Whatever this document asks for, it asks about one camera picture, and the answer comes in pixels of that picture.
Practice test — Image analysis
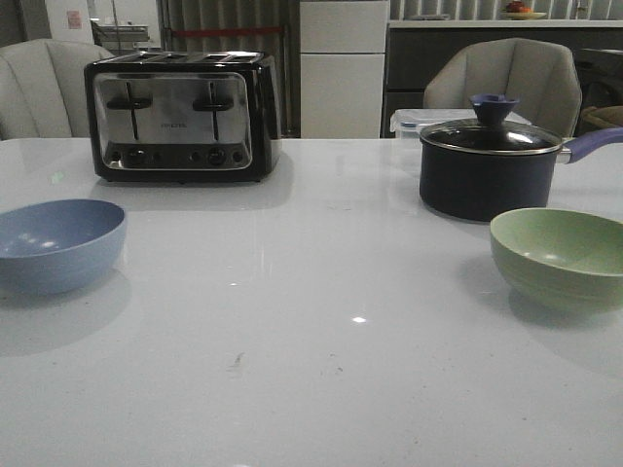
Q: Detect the green bowl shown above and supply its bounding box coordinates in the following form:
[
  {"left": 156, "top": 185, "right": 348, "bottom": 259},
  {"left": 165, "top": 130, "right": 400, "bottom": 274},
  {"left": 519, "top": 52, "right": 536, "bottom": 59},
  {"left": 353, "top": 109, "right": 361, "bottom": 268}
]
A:
[{"left": 490, "top": 208, "right": 622, "bottom": 313}]

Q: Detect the blue bowl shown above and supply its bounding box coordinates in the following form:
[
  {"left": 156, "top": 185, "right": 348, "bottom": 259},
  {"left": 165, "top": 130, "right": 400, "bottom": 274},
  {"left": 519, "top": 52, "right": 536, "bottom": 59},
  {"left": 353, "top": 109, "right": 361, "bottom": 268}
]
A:
[{"left": 1, "top": 198, "right": 127, "bottom": 296}]

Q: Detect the clear plastic food container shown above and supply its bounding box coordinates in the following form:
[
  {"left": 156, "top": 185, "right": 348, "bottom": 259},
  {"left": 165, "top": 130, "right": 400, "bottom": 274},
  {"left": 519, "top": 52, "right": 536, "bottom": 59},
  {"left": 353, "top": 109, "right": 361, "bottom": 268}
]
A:
[{"left": 390, "top": 107, "right": 531, "bottom": 140}]

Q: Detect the dark blue saucepan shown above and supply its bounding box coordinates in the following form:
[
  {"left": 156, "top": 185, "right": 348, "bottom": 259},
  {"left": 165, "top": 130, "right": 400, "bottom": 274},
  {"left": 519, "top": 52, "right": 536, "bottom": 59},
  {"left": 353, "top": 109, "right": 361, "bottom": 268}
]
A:
[{"left": 420, "top": 127, "right": 622, "bottom": 222}]

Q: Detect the white cabinet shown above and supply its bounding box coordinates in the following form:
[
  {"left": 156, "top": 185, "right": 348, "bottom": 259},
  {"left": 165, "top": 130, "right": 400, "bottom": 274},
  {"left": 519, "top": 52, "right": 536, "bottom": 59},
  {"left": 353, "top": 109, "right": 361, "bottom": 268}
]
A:
[{"left": 300, "top": 1, "right": 390, "bottom": 139}]

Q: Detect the black and chrome toaster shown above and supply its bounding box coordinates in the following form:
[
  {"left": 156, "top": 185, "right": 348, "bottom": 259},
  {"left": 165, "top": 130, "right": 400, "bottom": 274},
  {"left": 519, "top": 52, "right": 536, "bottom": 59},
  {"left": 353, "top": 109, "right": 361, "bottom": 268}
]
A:
[{"left": 84, "top": 51, "right": 281, "bottom": 183}]

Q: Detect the glass pot lid blue knob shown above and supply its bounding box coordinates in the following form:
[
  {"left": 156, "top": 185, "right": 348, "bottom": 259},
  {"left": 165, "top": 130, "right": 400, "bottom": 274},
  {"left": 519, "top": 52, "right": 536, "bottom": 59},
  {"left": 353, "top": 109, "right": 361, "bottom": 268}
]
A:
[{"left": 420, "top": 93, "right": 562, "bottom": 155}]

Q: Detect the right beige armchair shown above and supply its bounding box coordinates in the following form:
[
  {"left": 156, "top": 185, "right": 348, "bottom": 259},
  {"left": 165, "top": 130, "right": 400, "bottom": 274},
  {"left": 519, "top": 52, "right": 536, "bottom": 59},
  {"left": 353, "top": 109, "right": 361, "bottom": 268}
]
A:
[{"left": 423, "top": 38, "right": 582, "bottom": 137}]

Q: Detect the beige armchair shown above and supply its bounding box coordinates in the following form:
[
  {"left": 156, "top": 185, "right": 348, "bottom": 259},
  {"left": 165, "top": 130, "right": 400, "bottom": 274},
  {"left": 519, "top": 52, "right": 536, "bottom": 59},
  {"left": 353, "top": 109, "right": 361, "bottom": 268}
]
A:
[
  {"left": 1, "top": 39, "right": 112, "bottom": 140},
  {"left": 423, "top": 38, "right": 582, "bottom": 137}
]

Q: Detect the fruit plate on counter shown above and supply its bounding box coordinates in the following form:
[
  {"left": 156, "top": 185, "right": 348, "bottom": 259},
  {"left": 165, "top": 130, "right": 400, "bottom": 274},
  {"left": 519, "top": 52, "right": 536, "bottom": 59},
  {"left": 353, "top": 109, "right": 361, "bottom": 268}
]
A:
[{"left": 501, "top": 1, "right": 547, "bottom": 20}]

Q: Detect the left beige armchair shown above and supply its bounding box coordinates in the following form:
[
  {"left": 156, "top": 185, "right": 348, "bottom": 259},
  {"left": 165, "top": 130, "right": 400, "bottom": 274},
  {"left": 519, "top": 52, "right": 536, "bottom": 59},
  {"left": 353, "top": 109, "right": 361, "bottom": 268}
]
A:
[{"left": 1, "top": 39, "right": 112, "bottom": 140}]

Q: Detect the grey counter with white top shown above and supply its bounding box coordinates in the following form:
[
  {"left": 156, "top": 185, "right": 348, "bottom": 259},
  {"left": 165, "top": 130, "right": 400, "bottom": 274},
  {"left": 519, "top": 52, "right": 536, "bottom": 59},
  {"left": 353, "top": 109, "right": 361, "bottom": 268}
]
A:
[{"left": 381, "top": 20, "right": 622, "bottom": 137}]

